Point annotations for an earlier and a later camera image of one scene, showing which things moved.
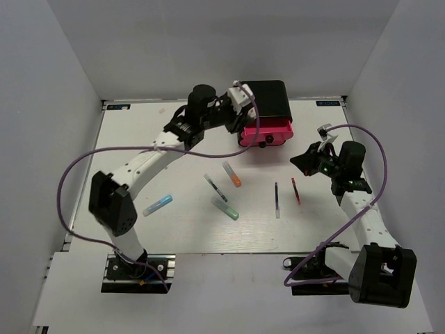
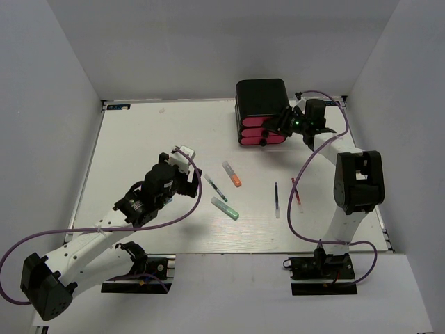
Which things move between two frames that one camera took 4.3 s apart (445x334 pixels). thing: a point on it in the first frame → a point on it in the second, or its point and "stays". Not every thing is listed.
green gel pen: x=215 y=188 stays
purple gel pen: x=277 y=209 stays
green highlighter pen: x=225 y=208 stays
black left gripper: x=238 y=120 → x=189 y=188
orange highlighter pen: x=231 y=175 stays
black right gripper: x=306 y=161 → x=279 y=120
